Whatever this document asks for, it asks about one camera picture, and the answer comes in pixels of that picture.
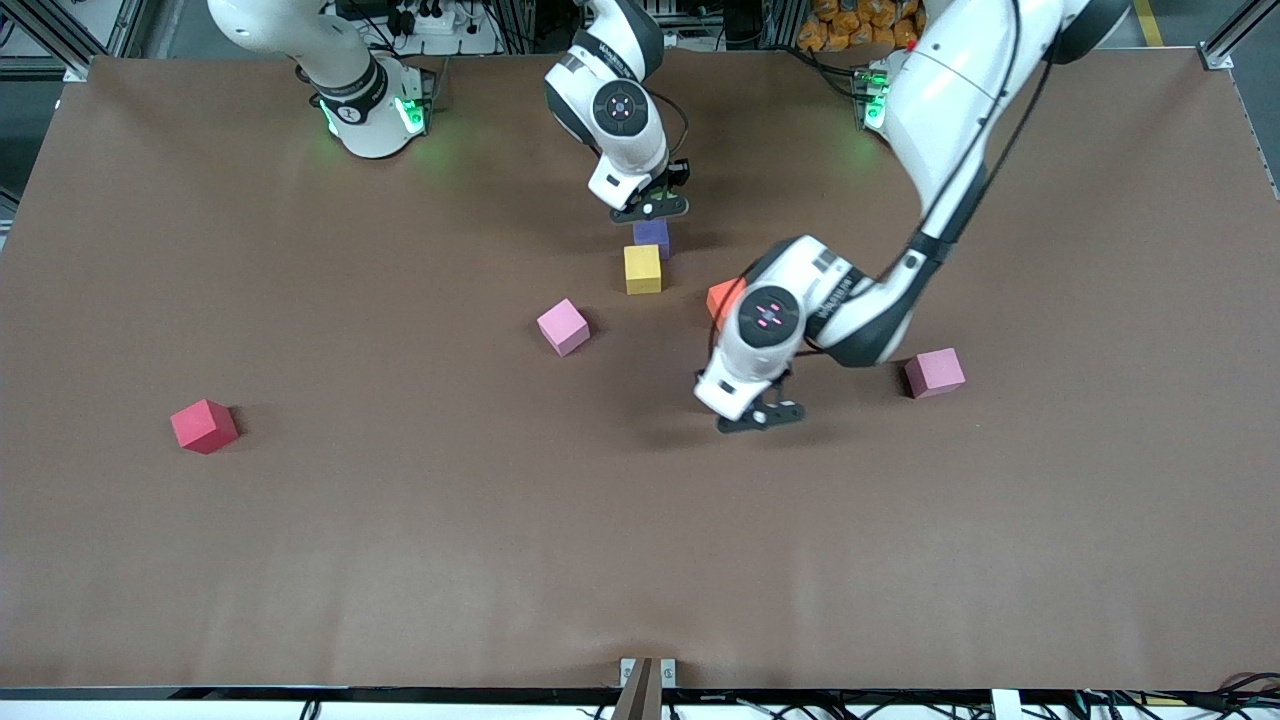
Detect red foam cube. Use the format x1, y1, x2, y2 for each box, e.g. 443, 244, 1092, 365
169, 398, 241, 456

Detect pile of orange objects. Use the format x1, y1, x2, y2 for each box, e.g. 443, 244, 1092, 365
797, 0, 926, 53

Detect pink foam cube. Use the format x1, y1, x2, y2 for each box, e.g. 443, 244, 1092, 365
536, 298, 592, 358
904, 347, 968, 400

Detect yellow foam cube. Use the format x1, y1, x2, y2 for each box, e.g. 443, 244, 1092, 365
623, 244, 664, 296

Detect aluminium frame profile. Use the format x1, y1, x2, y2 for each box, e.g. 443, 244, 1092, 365
1195, 0, 1280, 73
0, 0, 151, 83

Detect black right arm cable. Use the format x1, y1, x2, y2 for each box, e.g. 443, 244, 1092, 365
645, 88, 691, 166

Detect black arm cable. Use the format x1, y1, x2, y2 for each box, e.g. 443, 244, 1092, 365
900, 0, 1061, 263
645, 88, 691, 166

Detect tangled black cables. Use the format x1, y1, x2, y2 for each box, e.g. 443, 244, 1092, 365
1075, 672, 1280, 720

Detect brown paper table cover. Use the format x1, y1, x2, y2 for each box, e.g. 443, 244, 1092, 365
0, 50, 1280, 693

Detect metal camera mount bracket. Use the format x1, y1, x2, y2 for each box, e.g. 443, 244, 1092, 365
619, 656, 678, 720

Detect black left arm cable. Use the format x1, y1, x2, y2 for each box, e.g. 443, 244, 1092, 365
900, 0, 1061, 263

